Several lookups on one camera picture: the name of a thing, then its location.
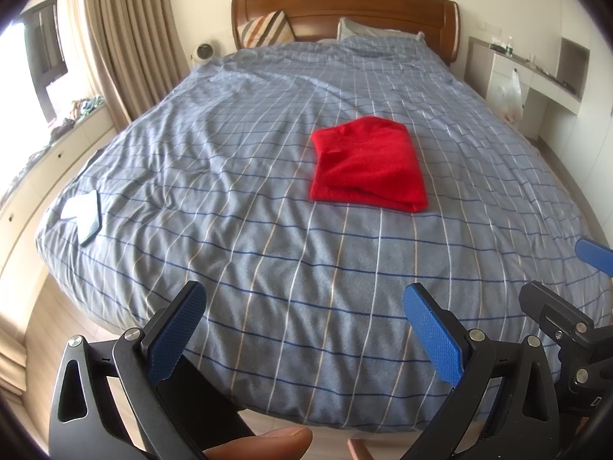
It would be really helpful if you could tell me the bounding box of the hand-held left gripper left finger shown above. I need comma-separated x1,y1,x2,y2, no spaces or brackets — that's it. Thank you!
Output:
48,280,254,460

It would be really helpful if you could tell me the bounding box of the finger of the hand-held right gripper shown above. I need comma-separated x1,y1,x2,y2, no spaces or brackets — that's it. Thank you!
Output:
575,238,613,279
520,280,613,391

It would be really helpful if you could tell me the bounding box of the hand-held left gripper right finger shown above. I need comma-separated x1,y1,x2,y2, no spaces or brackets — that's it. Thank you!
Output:
402,283,561,460

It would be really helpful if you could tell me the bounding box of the red towel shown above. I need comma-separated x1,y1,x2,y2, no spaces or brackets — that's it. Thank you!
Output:
309,116,428,214

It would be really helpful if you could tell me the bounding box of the pile of clothes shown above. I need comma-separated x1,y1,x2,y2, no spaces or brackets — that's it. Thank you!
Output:
50,96,106,141

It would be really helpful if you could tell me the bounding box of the person's left hand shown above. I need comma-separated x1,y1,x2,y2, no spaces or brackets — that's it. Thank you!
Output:
203,426,313,460

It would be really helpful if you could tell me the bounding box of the folded white cloth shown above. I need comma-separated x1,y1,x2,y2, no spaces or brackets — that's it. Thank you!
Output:
61,191,99,221

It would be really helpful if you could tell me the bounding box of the beige curtain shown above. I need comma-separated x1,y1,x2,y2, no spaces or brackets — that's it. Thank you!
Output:
0,314,30,396
81,0,190,128

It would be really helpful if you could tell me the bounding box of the white plastic bag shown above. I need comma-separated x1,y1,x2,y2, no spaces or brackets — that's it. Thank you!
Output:
498,69,524,120

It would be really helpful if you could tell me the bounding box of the white built-in desk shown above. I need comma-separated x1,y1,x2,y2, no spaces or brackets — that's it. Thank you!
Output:
467,36,591,141

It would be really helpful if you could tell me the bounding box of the blue checked blanket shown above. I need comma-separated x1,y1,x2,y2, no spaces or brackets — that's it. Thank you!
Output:
36,33,611,429

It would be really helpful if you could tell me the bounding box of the white window cabinet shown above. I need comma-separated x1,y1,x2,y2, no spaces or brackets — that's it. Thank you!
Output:
0,100,118,274

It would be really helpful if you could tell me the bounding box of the window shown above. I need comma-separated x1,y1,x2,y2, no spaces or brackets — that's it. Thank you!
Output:
0,0,68,125

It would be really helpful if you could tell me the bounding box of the grey pillow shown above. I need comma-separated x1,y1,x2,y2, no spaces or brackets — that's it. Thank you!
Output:
336,16,426,43

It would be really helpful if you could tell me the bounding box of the striped brown pillow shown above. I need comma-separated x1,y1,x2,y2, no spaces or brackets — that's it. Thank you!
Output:
238,10,298,49

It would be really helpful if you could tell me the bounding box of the wooden bed headboard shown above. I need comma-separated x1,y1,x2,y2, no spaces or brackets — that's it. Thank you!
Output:
231,0,461,65

